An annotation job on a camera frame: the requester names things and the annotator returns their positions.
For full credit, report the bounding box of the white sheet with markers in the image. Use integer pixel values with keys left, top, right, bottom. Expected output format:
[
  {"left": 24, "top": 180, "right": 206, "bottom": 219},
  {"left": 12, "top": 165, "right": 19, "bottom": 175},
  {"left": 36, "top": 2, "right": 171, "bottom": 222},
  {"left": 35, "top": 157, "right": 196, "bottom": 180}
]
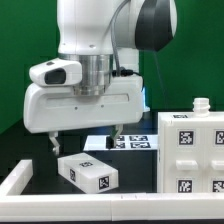
[{"left": 84, "top": 135, "right": 158, "bottom": 151}]

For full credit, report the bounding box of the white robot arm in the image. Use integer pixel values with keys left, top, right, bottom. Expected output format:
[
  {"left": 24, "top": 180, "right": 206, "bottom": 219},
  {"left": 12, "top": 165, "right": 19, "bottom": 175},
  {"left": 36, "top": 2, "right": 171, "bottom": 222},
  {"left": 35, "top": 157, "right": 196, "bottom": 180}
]
[{"left": 23, "top": 0, "right": 177, "bottom": 152}]

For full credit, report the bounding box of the white door panel with knob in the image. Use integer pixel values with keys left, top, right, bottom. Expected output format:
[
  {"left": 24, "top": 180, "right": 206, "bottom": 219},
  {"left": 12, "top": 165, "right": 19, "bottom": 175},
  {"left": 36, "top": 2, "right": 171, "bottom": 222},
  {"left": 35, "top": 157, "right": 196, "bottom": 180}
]
[{"left": 206, "top": 120, "right": 224, "bottom": 193}]

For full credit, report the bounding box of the white cabinet top block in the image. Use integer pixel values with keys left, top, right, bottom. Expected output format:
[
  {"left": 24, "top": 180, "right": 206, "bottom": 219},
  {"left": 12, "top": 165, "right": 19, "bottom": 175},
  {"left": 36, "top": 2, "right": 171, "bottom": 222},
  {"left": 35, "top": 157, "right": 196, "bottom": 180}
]
[{"left": 58, "top": 153, "right": 119, "bottom": 194}]

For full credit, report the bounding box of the white cabinet body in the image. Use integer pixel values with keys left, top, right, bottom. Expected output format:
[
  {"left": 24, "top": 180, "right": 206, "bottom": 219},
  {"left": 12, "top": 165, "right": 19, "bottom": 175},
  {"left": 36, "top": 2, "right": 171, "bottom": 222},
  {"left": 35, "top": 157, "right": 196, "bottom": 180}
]
[{"left": 157, "top": 98, "right": 224, "bottom": 193}]

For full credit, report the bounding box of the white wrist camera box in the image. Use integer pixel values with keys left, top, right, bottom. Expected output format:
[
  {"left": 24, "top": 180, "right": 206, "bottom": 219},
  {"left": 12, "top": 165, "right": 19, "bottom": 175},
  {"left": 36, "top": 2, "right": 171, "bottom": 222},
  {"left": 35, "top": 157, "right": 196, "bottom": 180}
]
[{"left": 29, "top": 58, "right": 82, "bottom": 87}]

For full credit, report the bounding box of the white table border frame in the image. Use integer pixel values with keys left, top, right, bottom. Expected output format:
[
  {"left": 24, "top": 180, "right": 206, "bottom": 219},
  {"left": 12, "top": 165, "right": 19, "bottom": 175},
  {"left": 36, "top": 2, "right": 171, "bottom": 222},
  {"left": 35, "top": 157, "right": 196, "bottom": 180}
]
[{"left": 0, "top": 160, "right": 224, "bottom": 222}]

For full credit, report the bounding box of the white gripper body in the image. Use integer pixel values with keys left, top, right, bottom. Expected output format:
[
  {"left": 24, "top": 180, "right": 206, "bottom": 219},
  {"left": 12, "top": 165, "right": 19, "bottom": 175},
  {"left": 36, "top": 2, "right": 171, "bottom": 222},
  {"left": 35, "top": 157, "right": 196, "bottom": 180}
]
[{"left": 23, "top": 76, "right": 143, "bottom": 133}]

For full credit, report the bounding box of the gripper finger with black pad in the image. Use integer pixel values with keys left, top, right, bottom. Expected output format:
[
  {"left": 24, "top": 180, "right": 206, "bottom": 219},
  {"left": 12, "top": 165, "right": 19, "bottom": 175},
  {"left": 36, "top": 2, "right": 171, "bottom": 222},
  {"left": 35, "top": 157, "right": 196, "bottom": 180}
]
[
  {"left": 48, "top": 132, "right": 60, "bottom": 156},
  {"left": 106, "top": 124, "right": 123, "bottom": 149}
]

